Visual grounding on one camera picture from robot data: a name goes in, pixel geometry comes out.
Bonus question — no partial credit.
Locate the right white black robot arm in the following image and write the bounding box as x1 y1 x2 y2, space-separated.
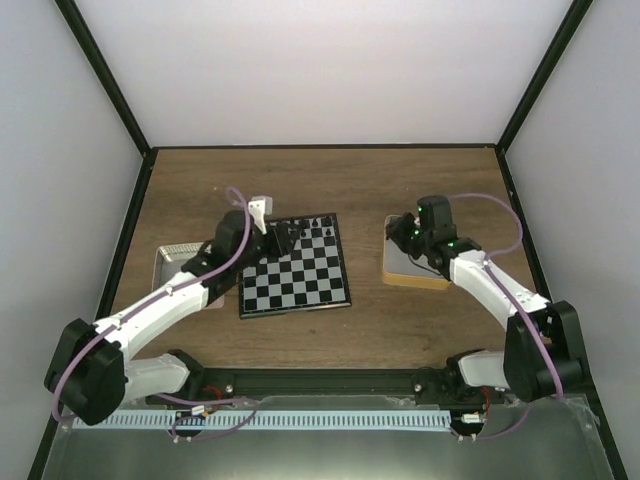
384 195 590 403

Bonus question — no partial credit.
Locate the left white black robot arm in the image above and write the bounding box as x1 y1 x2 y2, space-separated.
44 210 299 425

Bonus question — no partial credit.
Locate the yellow metal tin box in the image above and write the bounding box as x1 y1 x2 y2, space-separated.
381 215 450 291

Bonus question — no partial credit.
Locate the black grey chessboard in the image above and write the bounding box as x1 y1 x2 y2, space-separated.
239 213 352 319

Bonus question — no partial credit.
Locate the pink tray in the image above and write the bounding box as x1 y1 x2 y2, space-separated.
151 242 225 311

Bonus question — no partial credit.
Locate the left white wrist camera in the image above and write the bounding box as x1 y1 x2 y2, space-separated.
248 196 273 235

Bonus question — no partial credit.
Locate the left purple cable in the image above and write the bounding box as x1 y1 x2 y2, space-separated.
50 185 261 444

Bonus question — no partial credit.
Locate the purple cable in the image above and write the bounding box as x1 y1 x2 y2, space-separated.
449 192 566 442
50 185 261 444

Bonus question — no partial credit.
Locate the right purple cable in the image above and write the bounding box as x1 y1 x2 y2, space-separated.
449 192 566 442

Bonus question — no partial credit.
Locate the black aluminium mounting rail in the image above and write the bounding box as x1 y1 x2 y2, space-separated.
144 366 506 406

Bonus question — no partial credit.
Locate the light blue slotted cable duct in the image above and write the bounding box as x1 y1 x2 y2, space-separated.
95 410 451 432

